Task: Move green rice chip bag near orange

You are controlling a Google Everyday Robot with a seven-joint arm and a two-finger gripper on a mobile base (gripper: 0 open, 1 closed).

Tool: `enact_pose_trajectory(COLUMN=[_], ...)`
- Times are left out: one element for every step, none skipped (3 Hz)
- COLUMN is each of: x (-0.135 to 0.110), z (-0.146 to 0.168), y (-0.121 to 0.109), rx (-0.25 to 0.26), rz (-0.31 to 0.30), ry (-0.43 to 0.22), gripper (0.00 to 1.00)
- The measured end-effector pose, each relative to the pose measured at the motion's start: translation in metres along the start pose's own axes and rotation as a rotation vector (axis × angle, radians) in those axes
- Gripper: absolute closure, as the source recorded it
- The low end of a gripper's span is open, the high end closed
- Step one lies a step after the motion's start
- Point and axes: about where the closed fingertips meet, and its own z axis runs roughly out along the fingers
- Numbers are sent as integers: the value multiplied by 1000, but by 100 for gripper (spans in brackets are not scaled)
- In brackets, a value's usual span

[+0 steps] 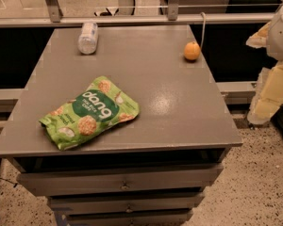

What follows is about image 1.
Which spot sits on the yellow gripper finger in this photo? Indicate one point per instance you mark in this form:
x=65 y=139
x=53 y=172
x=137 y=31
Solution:
x=259 y=39
x=269 y=95

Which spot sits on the green rice chip bag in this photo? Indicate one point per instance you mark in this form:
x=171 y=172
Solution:
x=101 y=106

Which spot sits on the orange fruit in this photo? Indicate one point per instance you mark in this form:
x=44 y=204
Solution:
x=192 y=51

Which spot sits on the grey drawer cabinet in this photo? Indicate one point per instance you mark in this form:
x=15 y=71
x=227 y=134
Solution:
x=129 y=136

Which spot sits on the clear plastic water bottle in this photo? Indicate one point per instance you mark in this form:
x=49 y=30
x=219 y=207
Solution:
x=87 y=40

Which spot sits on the metal frame rail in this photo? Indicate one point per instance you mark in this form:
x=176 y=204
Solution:
x=65 y=13

